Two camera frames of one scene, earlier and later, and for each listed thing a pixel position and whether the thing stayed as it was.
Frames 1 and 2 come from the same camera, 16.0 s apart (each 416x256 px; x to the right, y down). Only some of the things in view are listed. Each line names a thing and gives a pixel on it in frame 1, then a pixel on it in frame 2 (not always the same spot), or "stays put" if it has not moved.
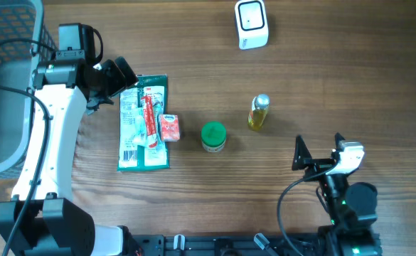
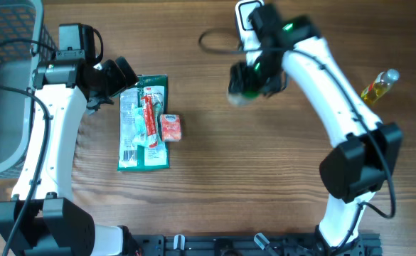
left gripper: (131, 79) stays put
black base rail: (348, 244) stays put
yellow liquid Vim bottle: (259, 107) → (380, 84)
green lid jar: (213, 136) → (242, 98)
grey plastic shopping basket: (14, 41) stays put
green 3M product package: (144, 125) stays put
